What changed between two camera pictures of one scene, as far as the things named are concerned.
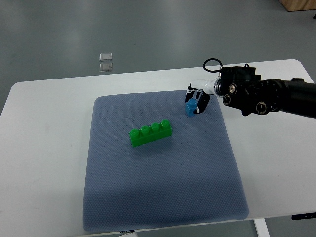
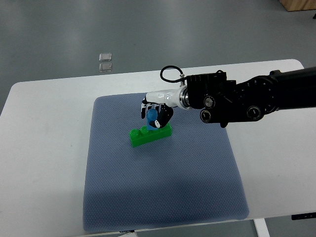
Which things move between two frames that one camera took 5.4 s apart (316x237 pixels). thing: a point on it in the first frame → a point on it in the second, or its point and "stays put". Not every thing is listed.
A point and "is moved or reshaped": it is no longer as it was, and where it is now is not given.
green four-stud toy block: x=147 y=134 stays put
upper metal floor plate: x=105 y=57 stays put
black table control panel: x=303 y=216 stays put
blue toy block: x=190 y=105 is moved or reshaped
